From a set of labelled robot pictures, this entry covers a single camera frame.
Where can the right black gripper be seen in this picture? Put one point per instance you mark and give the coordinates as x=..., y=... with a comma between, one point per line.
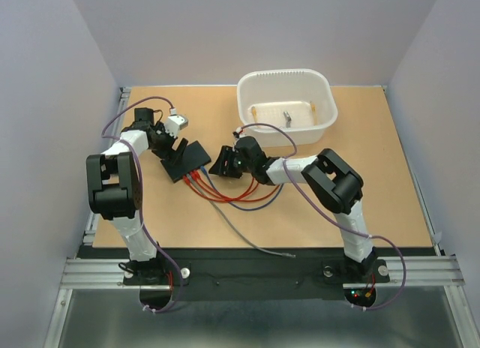
x=226, y=153

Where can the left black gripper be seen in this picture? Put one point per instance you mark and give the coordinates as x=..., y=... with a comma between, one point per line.
x=173, y=157

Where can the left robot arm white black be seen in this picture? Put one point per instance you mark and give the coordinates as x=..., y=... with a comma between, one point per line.
x=114, y=181

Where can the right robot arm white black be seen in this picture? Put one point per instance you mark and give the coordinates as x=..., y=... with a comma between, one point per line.
x=336, y=185

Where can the small metal clip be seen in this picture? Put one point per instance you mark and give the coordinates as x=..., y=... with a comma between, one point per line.
x=288, y=119

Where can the white plastic tub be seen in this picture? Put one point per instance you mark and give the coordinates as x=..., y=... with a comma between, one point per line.
x=262, y=96

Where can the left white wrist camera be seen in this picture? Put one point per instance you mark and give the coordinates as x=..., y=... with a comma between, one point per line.
x=174, y=124

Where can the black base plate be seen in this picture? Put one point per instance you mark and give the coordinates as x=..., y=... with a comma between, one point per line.
x=229, y=274

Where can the aluminium rail frame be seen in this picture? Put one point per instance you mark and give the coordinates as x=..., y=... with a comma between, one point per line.
x=424, y=314

